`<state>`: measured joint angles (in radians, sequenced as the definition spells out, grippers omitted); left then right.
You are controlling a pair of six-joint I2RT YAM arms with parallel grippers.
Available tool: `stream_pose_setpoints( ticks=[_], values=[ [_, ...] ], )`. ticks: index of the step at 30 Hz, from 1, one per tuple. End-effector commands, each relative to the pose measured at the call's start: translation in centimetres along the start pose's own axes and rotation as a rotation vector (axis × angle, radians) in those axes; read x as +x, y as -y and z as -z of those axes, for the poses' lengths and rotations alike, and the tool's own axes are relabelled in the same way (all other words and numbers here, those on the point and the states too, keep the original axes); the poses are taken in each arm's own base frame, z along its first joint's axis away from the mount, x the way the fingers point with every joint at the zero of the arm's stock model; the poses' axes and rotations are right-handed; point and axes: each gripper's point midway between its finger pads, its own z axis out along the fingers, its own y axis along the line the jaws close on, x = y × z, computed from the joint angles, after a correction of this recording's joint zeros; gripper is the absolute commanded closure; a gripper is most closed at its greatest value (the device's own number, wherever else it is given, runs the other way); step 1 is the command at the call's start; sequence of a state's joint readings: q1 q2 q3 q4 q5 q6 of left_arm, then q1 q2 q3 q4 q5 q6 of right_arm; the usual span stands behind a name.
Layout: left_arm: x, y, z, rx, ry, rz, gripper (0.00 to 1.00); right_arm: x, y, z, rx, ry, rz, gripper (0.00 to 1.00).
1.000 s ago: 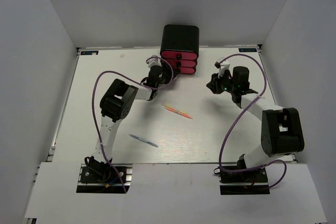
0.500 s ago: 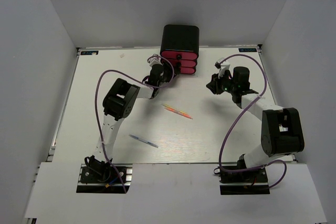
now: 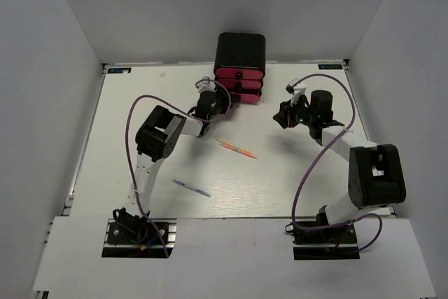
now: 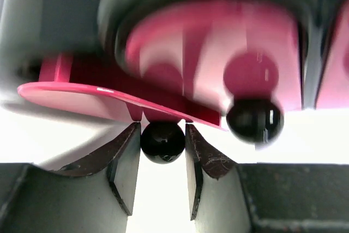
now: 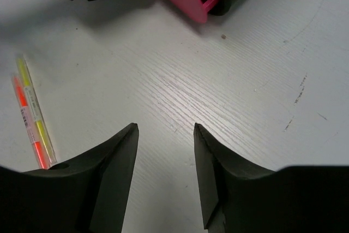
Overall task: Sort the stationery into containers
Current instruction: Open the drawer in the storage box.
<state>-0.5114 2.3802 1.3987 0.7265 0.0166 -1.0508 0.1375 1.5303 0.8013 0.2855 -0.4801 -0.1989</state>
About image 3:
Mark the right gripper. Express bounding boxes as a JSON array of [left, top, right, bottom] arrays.
[[274, 92, 317, 129]]

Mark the yellow highlighter pen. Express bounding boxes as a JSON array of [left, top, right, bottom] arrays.
[[216, 139, 246, 151]]

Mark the orange highlighter pen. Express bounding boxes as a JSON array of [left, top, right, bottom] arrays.
[[219, 144, 257, 160]]

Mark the pink top drawer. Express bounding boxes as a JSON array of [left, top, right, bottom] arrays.
[[214, 67, 265, 81]]

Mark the blue thin pen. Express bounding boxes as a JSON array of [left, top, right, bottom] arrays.
[[171, 179, 211, 197]]

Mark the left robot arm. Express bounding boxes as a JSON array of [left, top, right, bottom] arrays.
[[113, 89, 241, 242]]

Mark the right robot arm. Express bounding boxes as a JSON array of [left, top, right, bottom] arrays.
[[273, 89, 407, 242]]

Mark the right blue table label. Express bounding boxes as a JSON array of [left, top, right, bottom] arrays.
[[318, 64, 344, 70]]

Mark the blue table label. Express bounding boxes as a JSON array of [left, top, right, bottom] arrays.
[[318, 64, 344, 70], [107, 67, 132, 74]]

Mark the black drawer cabinet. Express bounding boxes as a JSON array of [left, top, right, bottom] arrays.
[[214, 32, 266, 71]]

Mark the left blue table label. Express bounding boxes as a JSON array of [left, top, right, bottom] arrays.
[[107, 67, 132, 74]]

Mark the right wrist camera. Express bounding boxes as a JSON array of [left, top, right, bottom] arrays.
[[286, 78, 307, 105]]

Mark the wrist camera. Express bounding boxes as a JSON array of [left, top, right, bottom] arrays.
[[195, 76, 216, 94], [286, 78, 307, 105]]

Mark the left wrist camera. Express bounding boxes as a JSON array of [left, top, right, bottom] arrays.
[[195, 76, 216, 94]]

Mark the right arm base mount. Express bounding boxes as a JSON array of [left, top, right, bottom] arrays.
[[285, 223, 360, 261]]

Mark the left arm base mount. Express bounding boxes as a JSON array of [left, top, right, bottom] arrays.
[[101, 208, 176, 259]]

